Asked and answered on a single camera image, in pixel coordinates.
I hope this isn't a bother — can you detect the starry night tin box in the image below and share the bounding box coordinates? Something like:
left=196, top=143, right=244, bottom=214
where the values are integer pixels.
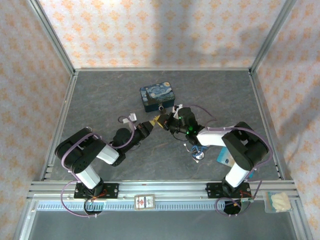
left=139, top=80, right=177, bottom=114

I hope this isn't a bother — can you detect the blue stethoscope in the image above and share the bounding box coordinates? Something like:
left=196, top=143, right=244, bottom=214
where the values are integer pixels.
left=183, top=141, right=210, bottom=165

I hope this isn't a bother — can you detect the light blue printed packet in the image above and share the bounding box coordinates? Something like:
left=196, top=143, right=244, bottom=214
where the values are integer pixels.
left=215, top=146, right=236, bottom=167

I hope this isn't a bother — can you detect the framed card with red mark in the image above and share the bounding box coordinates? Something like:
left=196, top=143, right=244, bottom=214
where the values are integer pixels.
left=134, top=194, right=157, bottom=210

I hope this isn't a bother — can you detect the clear bag with white contents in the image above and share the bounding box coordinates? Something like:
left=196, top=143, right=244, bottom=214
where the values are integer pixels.
left=263, top=190, right=293, bottom=214

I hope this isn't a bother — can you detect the wide aluminium base rail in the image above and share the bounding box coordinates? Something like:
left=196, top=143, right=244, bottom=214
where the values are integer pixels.
left=26, top=178, right=300, bottom=201

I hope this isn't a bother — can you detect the aluminium side rail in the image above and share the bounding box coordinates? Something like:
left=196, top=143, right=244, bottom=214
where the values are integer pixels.
left=248, top=70, right=286, bottom=181
left=39, top=71, right=79, bottom=181

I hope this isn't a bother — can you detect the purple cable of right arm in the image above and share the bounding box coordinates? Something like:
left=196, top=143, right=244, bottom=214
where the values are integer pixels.
left=189, top=103, right=273, bottom=217

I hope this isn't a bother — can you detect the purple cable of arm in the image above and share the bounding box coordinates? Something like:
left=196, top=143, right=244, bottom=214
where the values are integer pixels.
left=60, top=115, right=141, bottom=219
left=189, top=103, right=273, bottom=217

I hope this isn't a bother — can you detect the slotted grey cable duct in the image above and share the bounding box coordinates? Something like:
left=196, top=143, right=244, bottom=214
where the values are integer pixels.
left=36, top=200, right=266, bottom=211

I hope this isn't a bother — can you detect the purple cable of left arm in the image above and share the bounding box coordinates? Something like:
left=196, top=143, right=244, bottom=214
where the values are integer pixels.
left=60, top=115, right=141, bottom=219

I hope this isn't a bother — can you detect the aluminium frame post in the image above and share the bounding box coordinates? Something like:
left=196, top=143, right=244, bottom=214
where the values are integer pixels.
left=26, top=0, right=76, bottom=75
left=249, top=0, right=299, bottom=74

